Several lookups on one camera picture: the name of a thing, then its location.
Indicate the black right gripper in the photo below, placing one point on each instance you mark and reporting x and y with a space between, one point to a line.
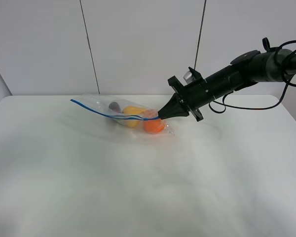
188 98

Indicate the clear zip bag blue seal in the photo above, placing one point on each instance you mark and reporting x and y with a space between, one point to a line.
99 104

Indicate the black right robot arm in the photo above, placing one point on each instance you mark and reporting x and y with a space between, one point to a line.
274 65

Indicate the orange fruit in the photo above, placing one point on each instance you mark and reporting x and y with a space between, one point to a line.
154 126

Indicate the yellow pear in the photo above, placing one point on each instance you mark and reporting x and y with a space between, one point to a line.
133 111

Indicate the purple eggplant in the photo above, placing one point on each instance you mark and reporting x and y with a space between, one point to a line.
115 107

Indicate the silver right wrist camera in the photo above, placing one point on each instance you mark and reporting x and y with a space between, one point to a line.
189 77

